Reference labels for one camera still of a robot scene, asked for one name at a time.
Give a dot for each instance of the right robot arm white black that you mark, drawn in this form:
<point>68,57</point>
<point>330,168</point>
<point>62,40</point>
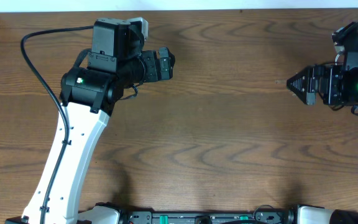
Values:
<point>307,214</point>

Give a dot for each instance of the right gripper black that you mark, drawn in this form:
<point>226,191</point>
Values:
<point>316,84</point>

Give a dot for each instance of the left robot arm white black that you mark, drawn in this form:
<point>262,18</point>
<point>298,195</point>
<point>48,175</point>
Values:
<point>89,90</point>

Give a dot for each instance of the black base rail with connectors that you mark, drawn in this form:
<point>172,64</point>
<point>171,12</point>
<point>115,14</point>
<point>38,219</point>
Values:
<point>197,217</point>

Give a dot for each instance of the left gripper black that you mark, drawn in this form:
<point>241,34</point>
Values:
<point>163,65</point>

